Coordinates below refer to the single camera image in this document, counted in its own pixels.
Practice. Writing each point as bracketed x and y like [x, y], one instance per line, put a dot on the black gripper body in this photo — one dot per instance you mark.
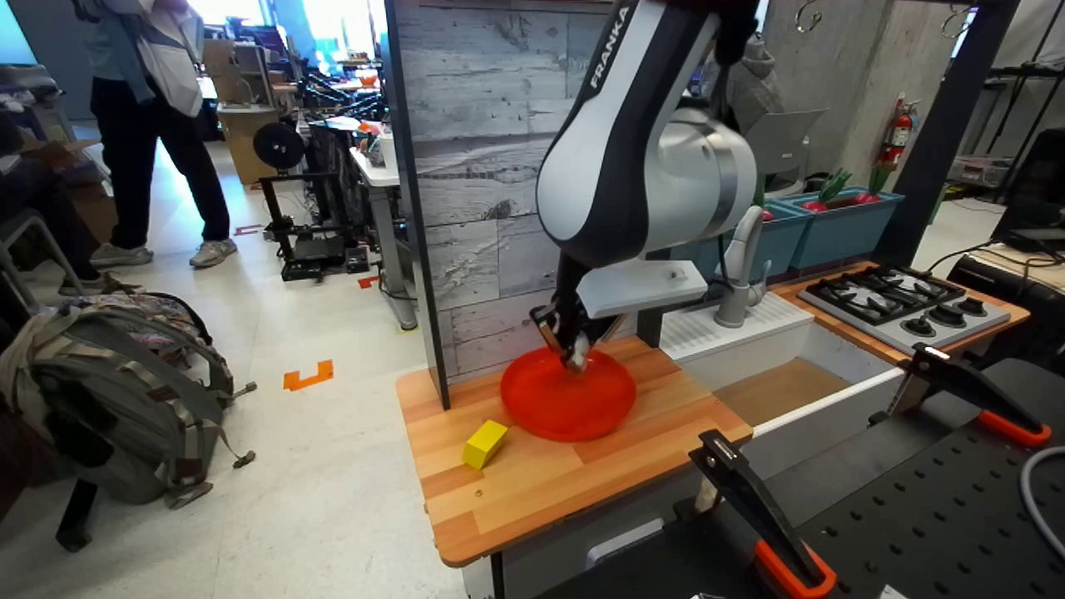
[566, 292]

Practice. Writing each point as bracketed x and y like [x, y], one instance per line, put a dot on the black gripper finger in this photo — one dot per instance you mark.
[584, 348]
[548, 323]

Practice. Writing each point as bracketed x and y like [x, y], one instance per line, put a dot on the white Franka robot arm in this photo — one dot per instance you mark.
[634, 166]

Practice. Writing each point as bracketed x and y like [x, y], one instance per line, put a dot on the red round plate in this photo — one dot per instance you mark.
[553, 404]

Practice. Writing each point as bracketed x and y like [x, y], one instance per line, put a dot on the yellow block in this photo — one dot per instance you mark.
[483, 443]

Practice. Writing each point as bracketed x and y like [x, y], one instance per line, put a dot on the grey wood-look backdrop panel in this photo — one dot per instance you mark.
[478, 166]

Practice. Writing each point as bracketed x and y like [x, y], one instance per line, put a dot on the grey toy faucet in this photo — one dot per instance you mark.
[741, 267]

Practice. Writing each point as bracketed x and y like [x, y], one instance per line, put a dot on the white toy sink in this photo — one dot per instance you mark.
[776, 360]

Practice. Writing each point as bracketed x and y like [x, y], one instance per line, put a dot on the white desk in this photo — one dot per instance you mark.
[384, 186]

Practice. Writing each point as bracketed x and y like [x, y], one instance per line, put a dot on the blue plastic bin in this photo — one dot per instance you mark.
[782, 238]
[849, 226]

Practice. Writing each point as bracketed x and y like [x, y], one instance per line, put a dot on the black equipment stand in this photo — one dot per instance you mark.
[311, 201]

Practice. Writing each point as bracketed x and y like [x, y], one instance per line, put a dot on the seated person grey hoodie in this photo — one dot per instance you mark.
[753, 84]

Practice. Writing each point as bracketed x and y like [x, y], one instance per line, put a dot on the toy stove top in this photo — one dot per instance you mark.
[902, 308]

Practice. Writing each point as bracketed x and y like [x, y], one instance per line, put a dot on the red fire extinguisher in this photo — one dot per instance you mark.
[896, 135]

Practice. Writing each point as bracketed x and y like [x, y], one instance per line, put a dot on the cardboard box stack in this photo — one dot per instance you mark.
[237, 101]

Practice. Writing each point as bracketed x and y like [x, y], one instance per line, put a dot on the black perforated board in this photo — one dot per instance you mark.
[944, 521]

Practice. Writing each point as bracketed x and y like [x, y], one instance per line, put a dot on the grey backpack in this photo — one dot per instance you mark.
[122, 386]

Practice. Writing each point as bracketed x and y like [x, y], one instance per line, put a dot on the standing person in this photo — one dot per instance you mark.
[150, 121]

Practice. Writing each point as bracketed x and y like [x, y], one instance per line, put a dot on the black frame post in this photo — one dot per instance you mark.
[416, 221]
[651, 326]

